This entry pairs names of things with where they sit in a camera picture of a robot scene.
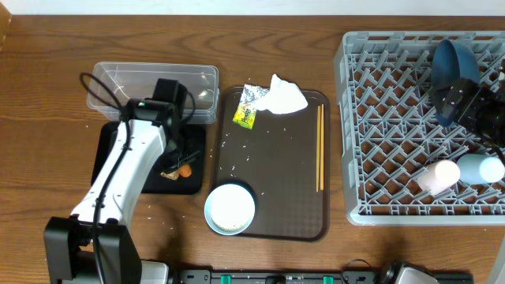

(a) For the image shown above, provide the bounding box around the grey dishwasher rack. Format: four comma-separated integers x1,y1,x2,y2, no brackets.
334,31,504,226

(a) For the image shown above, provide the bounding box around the right wooden chopstick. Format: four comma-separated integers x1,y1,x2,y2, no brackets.
320,104,324,191

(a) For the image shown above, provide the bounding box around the pink cup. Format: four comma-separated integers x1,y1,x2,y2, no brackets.
417,160,461,196

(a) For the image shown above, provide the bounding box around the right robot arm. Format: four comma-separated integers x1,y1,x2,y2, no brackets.
430,59,504,161

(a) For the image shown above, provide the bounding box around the brown serving tray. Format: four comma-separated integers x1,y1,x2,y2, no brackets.
211,87,331,241

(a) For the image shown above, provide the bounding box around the wooden chopstick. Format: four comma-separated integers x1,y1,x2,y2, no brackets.
320,104,324,191
316,106,320,192

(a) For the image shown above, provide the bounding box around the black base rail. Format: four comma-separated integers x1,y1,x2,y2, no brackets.
137,259,474,284

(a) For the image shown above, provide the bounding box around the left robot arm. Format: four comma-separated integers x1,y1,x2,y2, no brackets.
43,73,199,283

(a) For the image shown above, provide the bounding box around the yellow snack wrapper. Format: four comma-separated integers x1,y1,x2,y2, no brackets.
233,84,269,129

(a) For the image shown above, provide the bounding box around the black tray bin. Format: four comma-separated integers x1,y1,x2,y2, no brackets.
91,121,206,195

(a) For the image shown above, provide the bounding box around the orange carrot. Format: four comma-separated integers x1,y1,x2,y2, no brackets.
178,164,193,178

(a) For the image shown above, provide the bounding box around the bowl of rice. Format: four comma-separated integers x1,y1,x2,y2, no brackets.
204,183,256,236

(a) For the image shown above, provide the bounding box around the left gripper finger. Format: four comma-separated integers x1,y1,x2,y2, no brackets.
163,150,200,174
159,150,178,168

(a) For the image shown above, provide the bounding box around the white crumpled napkin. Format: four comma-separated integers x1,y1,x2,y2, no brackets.
252,74,308,114

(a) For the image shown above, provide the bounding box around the left wooden chopstick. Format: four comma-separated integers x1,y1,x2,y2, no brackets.
316,106,320,192

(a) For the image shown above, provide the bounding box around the clear plastic bin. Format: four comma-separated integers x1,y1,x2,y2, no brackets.
92,62,219,125

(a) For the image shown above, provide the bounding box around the brown food scrap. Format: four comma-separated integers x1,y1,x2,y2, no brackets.
160,170,180,181

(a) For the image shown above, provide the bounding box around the light blue cup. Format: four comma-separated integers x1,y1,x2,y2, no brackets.
457,154,504,185

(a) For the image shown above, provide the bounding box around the blue plate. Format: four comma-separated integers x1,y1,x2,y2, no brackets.
429,39,480,107

